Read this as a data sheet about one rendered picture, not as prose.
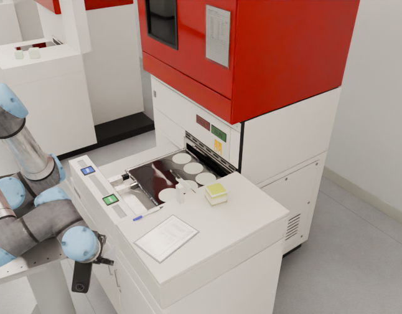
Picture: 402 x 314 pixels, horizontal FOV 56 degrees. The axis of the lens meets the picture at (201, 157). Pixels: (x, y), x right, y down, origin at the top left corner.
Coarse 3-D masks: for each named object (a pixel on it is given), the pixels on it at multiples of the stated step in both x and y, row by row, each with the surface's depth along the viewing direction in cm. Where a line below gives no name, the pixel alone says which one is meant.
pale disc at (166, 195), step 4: (168, 188) 178; (172, 188) 178; (160, 192) 176; (164, 192) 176; (168, 192) 176; (172, 192) 176; (160, 196) 173; (164, 196) 173; (168, 196) 173; (172, 196) 173; (164, 200) 171; (168, 200) 171
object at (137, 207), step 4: (120, 184) 184; (128, 192) 179; (124, 196) 176; (128, 196) 176; (132, 196) 176; (124, 200) 174; (128, 200) 174; (132, 200) 174; (136, 200) 174; (128, 204) 171; (132, 204) 171; (136, 204) 171; (140, 204) 171; (132, 208) 169; (136, 208) 169; (140, 208) 169; (144, 208) 169; (136, 212) 167; (140, 212) 167
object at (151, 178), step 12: (168, 156) 200; (192, 156) 200; (144, 168) 192; (156, 168) 192; (168, 168) 192; (180, 168) 191; (204, 168) 191; (144, 180) 183; (156, 180) 183; (168, 180) 183; (192, 180) 183; (156, 192) 176
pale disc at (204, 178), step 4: (196, 176) 186; (200, 176) 186; (204, 176) 186; (208, 176) 186; (212, 176) 186; (196, 180) 183; (200, 180) 183; (204, 180) 183; (208, 180) 183; (212, 180) 183; (204, 184) 180
